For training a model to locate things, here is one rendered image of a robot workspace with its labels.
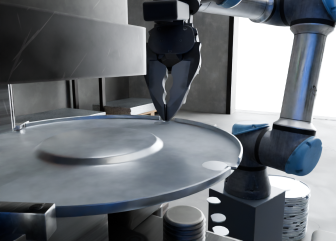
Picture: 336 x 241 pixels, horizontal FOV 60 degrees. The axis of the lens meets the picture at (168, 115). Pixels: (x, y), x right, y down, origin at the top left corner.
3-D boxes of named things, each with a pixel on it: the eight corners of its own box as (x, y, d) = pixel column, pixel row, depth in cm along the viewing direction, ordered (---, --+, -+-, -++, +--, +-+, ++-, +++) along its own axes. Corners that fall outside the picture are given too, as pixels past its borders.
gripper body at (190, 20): (199, 77, 50) (204, 15, 53) (194, 56, 42) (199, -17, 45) (156, 77, 52) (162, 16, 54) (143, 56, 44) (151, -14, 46)
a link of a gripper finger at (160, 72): (171, 126, 47) (176, 73, 49) (164, 118, 42) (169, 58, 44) (153, 126, 48) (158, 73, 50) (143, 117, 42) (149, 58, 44)
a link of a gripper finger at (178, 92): (190, 127, 47) (194, 73, 49) (186, 119, 41) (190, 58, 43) (171, 126, 47) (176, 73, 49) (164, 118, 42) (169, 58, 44)
